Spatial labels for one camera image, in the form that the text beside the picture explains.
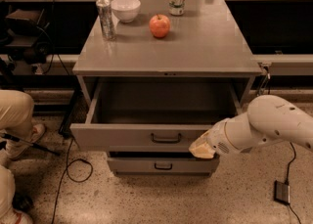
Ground grey drawer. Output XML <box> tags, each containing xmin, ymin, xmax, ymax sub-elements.
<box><xmin>70</xmin><ymin>80</ymin><xmax>241</xmax><ymax>153</ymax></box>
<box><xmin>107</xmin><ymin>152</ymin><xmax>219</xmax><ymax>176</ymax></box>

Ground tall silver can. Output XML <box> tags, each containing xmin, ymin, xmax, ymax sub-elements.
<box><xmin>96</xmin><ymin>0</ymin><xmax>115</xmax><ymax>40</ymax></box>

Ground small black box on floor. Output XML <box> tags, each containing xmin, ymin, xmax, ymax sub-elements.
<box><xmin>274</xmin><ymin>181</ymin><xmax>291</xmax><ymax>205</ymax></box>

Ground grey top drawer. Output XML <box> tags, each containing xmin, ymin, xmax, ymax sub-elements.
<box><xmin>70</xmin><ymin>80</ymin><xmax>241</xmax><ymax>153</ymax></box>

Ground grey metal drawer cabinet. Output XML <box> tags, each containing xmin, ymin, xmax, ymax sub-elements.
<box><xmin>71</xmin><ymin>0</ymin><xmax>264</xmax><ymax>177</ymax></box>

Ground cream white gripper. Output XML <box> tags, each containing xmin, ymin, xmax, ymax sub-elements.
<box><xmin>189</xmin><ymin>118</ymin><xmax>236</xmax><ymax>159</ymax></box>

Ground black camera equipment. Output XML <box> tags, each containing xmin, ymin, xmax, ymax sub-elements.
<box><xmin>0</xmin><ymin>0</ymin><xmax>52</xmax><ymax>66</ymax></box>

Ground black lower drawer handle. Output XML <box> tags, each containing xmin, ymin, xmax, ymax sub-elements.
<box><xmin>154</xmin><ymin>163</ymin><xmax>173</xmax><ymax>171</ymax></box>

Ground black drawer handle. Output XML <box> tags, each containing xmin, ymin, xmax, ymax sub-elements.
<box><xmin>150</xmin><ymin>133</ymin><xmax>182</xmax><ymax>144</ymax></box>
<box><xmin>154</xmin><ymin>163</ymin><xmax>173</xmax><ymax>171</ymax></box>

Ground black stick tool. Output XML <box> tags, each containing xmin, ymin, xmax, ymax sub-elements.
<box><xmin>0</xmin><ymin>133</ymin><xmax>60</xmax><ymax>157</ymax></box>

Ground grey lower drawer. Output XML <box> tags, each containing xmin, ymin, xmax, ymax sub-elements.
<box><xmin>107</xmin><ymin>152</ymin><xmax>219</xmax><ymax>176</ymax></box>

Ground black cable on floor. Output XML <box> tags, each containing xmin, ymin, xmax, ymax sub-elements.
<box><xmin>50</xmin><ymin>136</ymin><xmax>94</xmax><ymax>224</ymax></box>

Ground black cable to box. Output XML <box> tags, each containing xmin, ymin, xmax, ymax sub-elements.
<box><xmin>284</xmin><ymin>142</ymin><xmax>303</xmax><ymax>224</ymax></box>

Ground red apple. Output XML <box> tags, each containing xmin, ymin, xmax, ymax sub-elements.
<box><xmin>149</xmin><ymin>14</ymin><xmax>170</xmax><ymax>38</ymax></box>

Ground white ceramic bowl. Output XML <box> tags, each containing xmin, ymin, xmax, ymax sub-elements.
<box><xmin>112</xmin><ymin>0</ymin><xmax>141</xmax><ymax>22</ymax></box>

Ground black top drawer handle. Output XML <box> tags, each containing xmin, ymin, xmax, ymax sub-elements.
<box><xmin>150</xmin><ymin>133</ymin><xmax>182</xmax><ymax>144</ymax></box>

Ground person leg beige trousers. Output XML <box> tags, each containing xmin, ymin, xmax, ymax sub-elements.
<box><xmin>0</xmin><ymin>90</ymin><xmax>34</xmax><ymax>141</ymax></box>

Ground white sneaker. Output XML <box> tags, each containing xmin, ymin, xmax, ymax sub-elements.
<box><xmin>6</xmin><ymin>123</ymin><xmax>46</xmax><ymax>160</ymax></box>

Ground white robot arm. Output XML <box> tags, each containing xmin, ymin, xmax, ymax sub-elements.
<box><xmin>189</xmin><ymin>95</ymin><xmax>313</xmax><ymax>159</ymax></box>

